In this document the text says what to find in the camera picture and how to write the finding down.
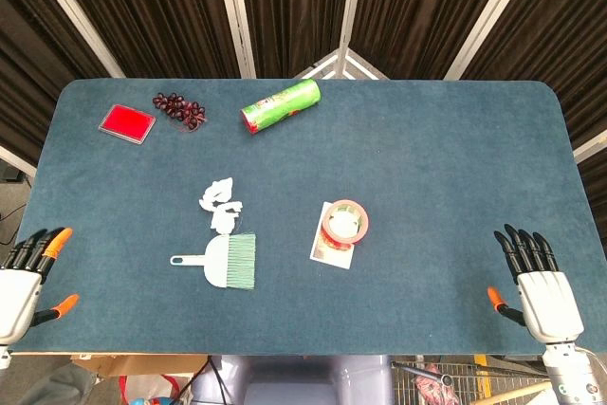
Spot right robot hand orange thumb tip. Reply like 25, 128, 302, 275
487, 223, 585, 344

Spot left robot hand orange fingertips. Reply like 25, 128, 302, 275
0, 227, 81, 347

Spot mint green hand brush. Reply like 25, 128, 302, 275
169, 232, 257, 290

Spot white paper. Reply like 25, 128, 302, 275
197, 176, 235, 212

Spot grey cloth bundle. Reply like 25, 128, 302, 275
16, 361, 101, 405

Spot brown cardboard box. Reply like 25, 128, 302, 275
70, 353, 210, 380

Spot red patterned packet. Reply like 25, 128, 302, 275
412, 362, 461, 405

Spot blue table cloth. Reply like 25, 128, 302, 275
9, 78, 597, 357

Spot red tape roll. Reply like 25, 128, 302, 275
320, 198, 370, 251

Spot red ink pad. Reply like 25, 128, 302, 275
98, 103, 157, 146

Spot white-bordered photo card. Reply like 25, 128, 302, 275
309, 201, 355, 270

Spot dark red grape bunch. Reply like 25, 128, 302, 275
152, 92, 210, 133

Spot dark brown curtain panel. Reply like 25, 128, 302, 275
234, 0, 357, 79
348, 0, 518, 80
0, 0, 115, 167
462, 0, 607, 150
45, 0, 243, 80

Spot grey robot torso base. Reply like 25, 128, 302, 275
192, 354, 395, 405

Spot green cylindrical can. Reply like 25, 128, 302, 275
240, 78, 323, 137

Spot metal wire basket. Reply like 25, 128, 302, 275
391, 355, 551, 405

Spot white bag red handles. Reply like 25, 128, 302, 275
118, 374, 193, 405

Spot white triangular frame base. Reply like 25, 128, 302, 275
292, 46, 391, 81

